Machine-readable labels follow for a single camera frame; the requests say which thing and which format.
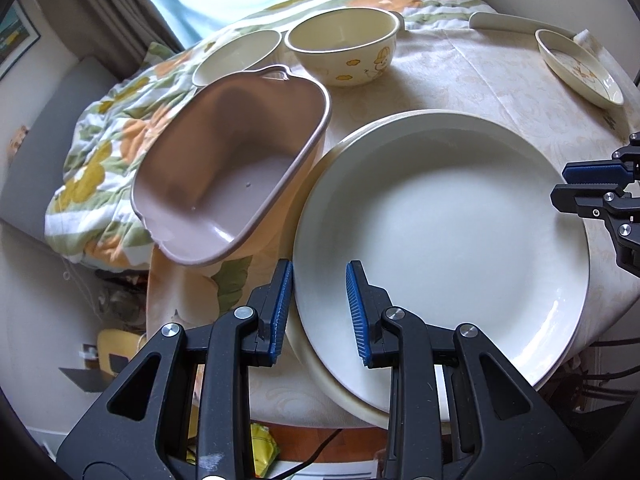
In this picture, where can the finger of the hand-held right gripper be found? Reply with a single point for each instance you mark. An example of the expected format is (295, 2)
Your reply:
(592, 172)
(580, 202)

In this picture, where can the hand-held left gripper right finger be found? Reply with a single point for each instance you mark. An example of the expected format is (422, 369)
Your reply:
(356, 310)

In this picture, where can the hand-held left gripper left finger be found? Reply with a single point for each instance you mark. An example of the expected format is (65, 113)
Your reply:
(281, 305)

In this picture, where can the large cream plate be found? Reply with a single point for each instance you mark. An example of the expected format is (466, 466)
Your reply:
(340, 396)

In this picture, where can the small printed dish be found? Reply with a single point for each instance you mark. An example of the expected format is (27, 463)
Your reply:
(575, 67)

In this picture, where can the large white plate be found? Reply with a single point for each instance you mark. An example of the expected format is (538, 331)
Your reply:
(440, 240)

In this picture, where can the pink plastic basin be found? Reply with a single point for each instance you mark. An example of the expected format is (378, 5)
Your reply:
(225, 160)

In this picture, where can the cream printed bowl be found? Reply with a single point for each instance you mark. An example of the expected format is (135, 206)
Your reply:
(350, 62)

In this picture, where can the plain white bowl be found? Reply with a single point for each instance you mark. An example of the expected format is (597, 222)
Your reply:
(235, 55)

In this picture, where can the white paper tissue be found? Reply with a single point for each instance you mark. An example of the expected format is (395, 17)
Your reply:
(587, 42)

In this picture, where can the yellow snack packet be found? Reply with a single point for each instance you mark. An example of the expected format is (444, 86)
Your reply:
(265, 447)

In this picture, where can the cream patterned tablecloth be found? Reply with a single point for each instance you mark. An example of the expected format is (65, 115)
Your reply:
(475, 75)

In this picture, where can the yellow box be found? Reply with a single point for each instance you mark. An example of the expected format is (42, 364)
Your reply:
(117, 347)

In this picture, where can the white rectangular plate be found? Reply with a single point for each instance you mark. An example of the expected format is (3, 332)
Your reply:
(505, 21)

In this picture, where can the floral blanket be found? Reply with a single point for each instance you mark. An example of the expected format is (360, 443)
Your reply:
(100, 160)

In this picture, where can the grey mattress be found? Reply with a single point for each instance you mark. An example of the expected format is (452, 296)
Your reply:
(50, 110)

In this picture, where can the grey-brown curtain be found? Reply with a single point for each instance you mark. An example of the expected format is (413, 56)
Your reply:
(125, 0)

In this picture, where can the framed picture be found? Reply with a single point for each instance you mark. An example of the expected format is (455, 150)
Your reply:
(15, 35)

